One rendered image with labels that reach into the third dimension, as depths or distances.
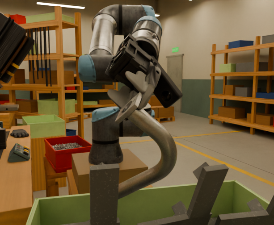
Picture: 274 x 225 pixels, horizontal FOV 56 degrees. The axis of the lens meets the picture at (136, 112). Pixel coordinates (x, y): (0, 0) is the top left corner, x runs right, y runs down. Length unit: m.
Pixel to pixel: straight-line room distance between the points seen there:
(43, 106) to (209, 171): 3.93
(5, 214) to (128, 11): 0.80
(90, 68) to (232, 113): 6.45
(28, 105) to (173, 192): 3.92
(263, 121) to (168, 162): 5.95
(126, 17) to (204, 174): 0.74
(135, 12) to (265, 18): 6.31
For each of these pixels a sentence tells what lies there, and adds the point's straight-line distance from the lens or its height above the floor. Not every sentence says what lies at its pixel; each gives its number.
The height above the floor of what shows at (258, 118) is 0.37.
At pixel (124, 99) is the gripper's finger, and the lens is 0.50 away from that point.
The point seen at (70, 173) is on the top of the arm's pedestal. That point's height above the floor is 0.85.
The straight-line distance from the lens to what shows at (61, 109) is 4.00.
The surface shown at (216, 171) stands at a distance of 0.46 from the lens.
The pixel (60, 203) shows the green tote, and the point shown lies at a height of 0.94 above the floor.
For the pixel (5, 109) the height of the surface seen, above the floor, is 1.12.
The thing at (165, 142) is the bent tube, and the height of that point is 1.18.
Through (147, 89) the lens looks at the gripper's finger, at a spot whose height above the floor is 1.27.
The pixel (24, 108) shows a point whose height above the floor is 0.79.
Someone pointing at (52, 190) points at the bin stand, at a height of 0.71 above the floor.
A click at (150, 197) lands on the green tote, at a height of 0.93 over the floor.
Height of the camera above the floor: 1.29
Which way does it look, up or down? 8 degrees down
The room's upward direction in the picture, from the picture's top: straight up
